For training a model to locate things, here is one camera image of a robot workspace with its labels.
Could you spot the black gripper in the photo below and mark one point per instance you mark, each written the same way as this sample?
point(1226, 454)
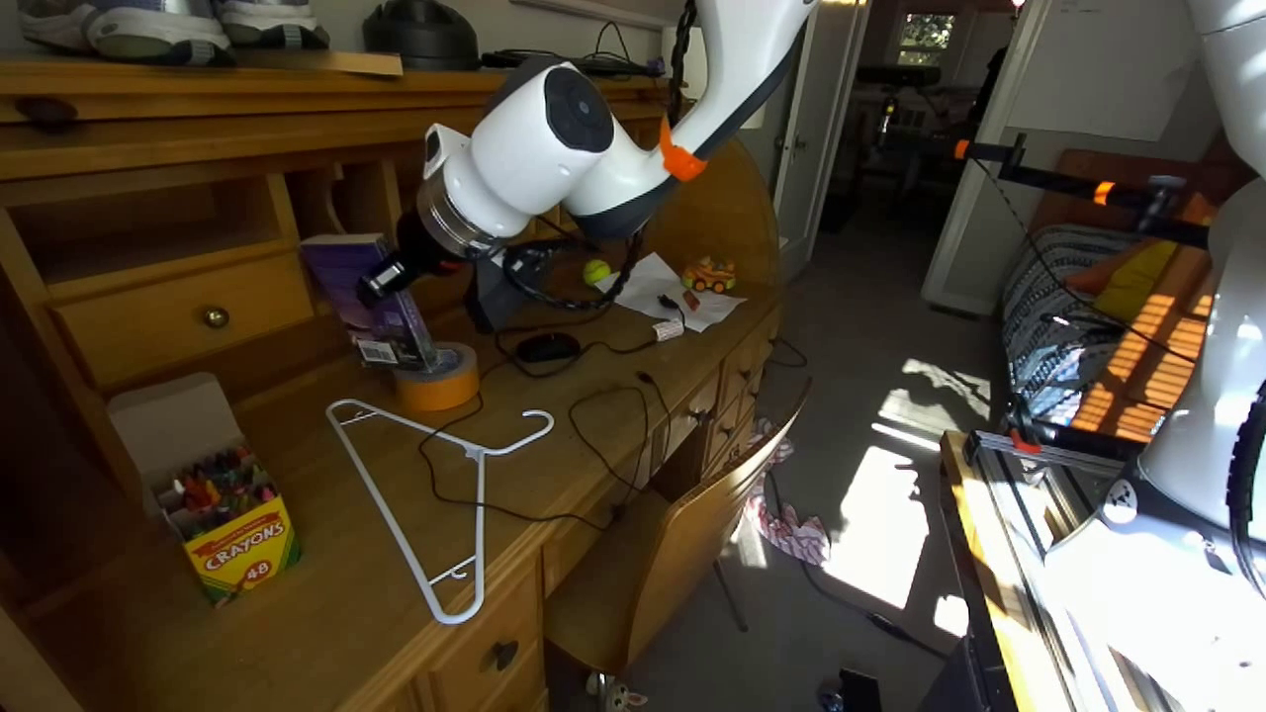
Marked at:
point(430, 239)

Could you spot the yellow masking tape roll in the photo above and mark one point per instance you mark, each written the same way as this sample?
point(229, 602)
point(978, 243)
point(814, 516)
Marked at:
point(442, 391)

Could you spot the black computer mouse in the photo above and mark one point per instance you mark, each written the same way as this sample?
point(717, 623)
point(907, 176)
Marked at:
point(547, 346)

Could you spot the yellow tennis ball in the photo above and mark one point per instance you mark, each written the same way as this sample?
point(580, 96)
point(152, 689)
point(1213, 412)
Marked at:
point(600, 274)

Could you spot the wooden desk drawer with knob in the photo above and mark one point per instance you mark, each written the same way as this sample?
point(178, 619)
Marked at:
point(142, 318)

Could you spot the wooden roll-top desk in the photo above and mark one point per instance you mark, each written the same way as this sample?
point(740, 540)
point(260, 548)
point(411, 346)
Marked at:
point(171, 159)

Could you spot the grey blue sneaker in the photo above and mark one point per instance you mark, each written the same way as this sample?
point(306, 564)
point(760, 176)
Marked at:
point(272, 20)
point(123, 30)

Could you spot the yellow green crayon box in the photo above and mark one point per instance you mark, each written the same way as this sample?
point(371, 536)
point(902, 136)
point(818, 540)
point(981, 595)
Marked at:
point(229, 529)

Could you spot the white paper sheet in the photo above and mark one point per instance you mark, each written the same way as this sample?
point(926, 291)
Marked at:
point(687, 311)

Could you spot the small orange white toy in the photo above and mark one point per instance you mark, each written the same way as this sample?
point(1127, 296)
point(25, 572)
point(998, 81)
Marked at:
point(713, 274)

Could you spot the wooden chair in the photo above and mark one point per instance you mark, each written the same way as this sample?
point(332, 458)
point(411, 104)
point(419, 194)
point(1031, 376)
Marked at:
point(675, 529)

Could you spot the white door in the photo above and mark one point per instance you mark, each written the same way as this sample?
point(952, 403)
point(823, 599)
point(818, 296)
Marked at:
point(818, 146)

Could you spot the black pole with orange marks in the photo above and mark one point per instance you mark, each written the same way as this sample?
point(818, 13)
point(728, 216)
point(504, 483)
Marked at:
point(1054, 179)

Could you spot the robot mounting table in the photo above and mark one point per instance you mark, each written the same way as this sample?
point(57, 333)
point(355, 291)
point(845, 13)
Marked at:
point(1147, 619)

